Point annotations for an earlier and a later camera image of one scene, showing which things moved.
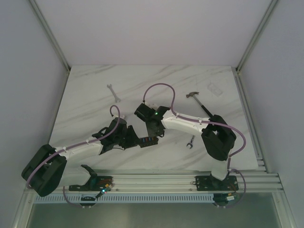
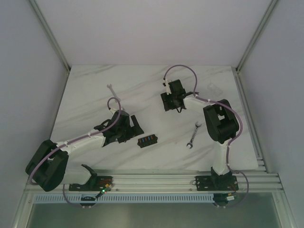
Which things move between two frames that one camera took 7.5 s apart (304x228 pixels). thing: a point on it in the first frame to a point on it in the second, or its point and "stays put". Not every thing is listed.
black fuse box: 144,142 stays put
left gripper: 132,140 to 130,129
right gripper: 154,133 to 167,105
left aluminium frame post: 44,24 stays put
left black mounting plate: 95,184 stays put
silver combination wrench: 191,141 stays put
